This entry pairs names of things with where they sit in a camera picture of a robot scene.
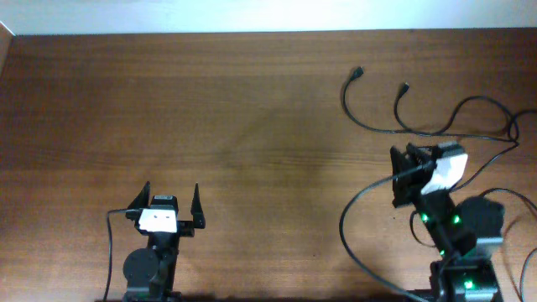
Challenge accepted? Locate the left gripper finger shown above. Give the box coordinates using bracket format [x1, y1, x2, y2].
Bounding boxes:
[190, 183, 206, 229]
[127, 181, 150, 210]

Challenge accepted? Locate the black USB cable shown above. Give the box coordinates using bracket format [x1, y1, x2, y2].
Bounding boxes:
[341, 65, 537, 194]
[393, 81, 537, 302]

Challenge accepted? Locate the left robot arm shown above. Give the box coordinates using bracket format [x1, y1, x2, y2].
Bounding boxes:
[122, 183, 206, 302]

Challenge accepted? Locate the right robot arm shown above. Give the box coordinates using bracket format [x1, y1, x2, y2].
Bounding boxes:
[390, 142, 505, 302]

